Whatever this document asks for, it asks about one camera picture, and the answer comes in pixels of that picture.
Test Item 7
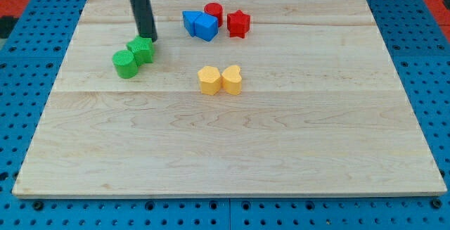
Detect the green star block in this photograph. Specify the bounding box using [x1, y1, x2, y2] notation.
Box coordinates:
[127, 36, 155, 66]

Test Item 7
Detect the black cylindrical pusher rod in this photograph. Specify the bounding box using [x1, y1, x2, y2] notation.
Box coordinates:
[130, 0, 158, 42]

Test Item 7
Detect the red cylinder block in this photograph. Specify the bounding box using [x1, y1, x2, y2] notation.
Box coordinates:
[204, 2, 223, 27]

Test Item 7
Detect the blue triangle block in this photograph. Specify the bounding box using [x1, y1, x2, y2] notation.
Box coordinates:
[182, 11, 202, 37]

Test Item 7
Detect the yellow hexagon block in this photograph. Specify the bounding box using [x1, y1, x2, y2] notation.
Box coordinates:
[198, 66, 221, 95]

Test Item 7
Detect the yellow heart block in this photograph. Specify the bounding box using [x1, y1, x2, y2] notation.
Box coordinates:
[222, 65, 242, 95]

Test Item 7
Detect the green cylinder block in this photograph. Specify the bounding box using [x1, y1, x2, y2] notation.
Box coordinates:
[112, 50, 138, 79]

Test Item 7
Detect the light wooden board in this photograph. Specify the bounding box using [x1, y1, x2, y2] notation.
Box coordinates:
[13, 0, 446, 199]

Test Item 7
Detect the red star block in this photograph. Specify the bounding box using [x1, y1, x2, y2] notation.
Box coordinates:
[227, 10, 251, 39]

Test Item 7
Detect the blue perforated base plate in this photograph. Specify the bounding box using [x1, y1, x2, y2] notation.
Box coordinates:
[1, 0, 449, 229]

